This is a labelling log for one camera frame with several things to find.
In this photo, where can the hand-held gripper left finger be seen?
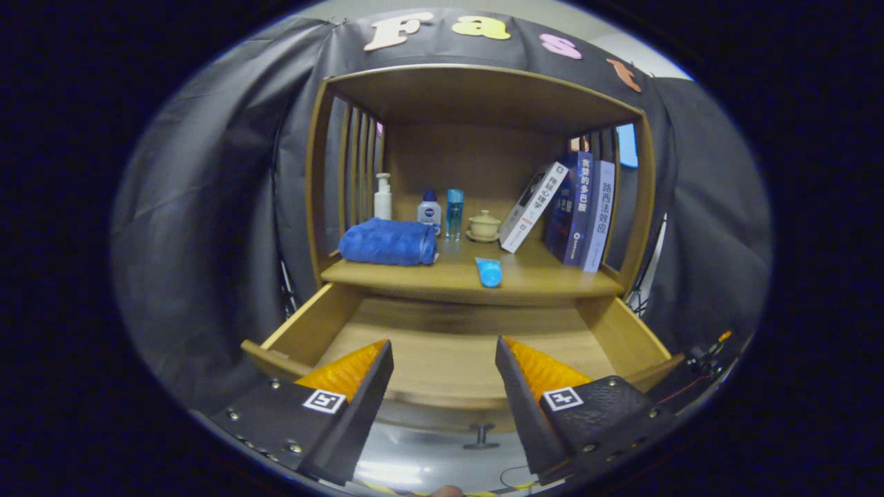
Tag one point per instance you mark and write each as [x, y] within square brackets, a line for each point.
[362, 421]

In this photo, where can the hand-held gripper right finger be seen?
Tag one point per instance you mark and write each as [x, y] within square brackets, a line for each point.
[526, 421]

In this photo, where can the black drawer knob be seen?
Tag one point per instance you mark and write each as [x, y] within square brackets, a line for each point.
[481, 436]

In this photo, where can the wooden drawer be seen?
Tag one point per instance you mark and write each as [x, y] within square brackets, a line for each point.
[449, 352]

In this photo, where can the light blue tube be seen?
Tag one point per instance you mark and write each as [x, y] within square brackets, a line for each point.
[489, 271]

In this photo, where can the wooden countertop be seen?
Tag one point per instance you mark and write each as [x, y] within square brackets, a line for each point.
[539, 276]

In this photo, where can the wooden cabinet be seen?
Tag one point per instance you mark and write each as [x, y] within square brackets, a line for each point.
[483, 93]

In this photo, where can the metal tripod stand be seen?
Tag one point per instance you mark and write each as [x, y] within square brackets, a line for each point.
[646, 290]

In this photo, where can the folded blue towel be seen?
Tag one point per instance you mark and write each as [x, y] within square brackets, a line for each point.
[387, 243]

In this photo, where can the black and orange equipment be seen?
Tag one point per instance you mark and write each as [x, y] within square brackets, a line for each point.
[704, 353]

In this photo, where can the beige lidded teacup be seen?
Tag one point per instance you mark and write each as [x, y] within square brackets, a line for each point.
[483, 226]

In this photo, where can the white book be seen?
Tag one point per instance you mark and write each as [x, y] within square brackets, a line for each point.
[533, 206]

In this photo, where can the white bottle with blue cap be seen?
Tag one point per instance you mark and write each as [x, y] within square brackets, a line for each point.
[429, 212]

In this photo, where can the light purple book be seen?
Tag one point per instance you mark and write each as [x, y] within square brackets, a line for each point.
[599, 214]

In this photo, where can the dark blue book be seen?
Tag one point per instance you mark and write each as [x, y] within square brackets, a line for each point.
[577, 207]

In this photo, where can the clear blue bottle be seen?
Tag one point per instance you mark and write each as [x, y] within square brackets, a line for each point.
[454, 212]

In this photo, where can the white pump bottle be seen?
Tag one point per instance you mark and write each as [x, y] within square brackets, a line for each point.
[382, 200]

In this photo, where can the black backdrop cloth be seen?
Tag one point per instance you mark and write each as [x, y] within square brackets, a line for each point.
[207, 207]

